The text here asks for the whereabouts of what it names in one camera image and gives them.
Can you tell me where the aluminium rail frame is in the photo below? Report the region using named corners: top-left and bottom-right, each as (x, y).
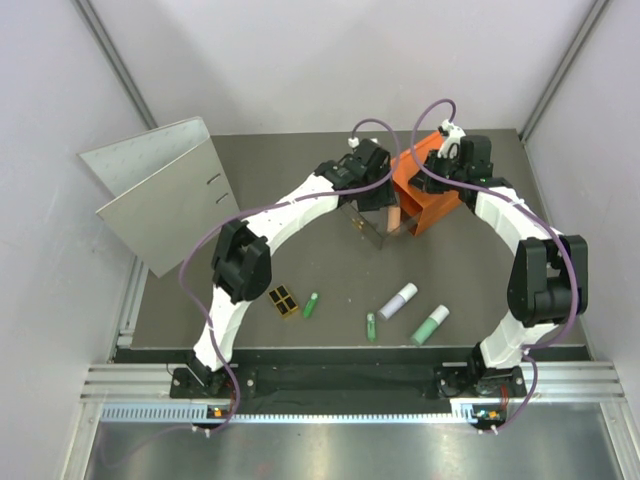
top-left (59, 254), bottom-right (629, 480)

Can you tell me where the orange bottle grey cap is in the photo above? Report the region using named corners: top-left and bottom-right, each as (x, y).
top-left (387, 206), bottom-right (402, 234)

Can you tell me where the green tube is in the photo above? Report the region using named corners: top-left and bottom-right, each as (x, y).
top-left (366, 312), bottom-right (377, 342)
top-left (303, 292), bottom-right (319, 318)

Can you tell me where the grey ring binder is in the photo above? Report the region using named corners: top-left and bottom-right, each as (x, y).
top-left (79, 117), bottom-right (239, 277)

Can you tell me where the black gold eyeshadow palette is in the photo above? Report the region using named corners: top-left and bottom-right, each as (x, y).
top-left (268, 285), bottom-right (299, 318)

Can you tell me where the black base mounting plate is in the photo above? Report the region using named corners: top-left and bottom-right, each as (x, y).
top-left (168, 362), bottom-right (526, 401)

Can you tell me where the lilac bottle white cap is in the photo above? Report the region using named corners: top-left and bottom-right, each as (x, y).
top-left (376, 282), bottom-right (418, 321)

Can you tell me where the green bottle white cap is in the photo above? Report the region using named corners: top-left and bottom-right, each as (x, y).
top-left (410, 305), bottom-right (450, 346)

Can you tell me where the grey slotted cable duct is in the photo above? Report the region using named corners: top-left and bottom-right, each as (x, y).
top-left (100, 402), bottom-right (500, 426)

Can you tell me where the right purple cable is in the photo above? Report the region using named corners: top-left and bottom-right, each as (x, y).
top-left (409, 98), bottom-right (587, 434)

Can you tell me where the purple cable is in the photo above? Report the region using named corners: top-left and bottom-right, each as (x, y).
top-left (409, 98), bottom-right (587, 434)
top-left (178, 117), bottom-right (401, 435)

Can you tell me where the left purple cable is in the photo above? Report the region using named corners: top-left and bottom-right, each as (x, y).
top-left (178, 117), bottom-right (401, 435)

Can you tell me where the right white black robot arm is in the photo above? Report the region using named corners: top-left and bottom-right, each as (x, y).
top-left (410, 125), bottom-right (588, 396)

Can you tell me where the clear drawer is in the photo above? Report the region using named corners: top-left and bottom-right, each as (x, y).
top-left (340, 202), bottom-right (418, 249)

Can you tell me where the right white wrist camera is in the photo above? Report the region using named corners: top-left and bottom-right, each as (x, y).
top-left (438, 120), bottom-right (466, 159)

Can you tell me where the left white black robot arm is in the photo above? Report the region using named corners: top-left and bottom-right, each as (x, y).
top-left (191, 138), bottom-right (395, 397)

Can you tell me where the orange drawer box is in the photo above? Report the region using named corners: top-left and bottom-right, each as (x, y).
top-left (393, 149), bottom-right (462, 236)

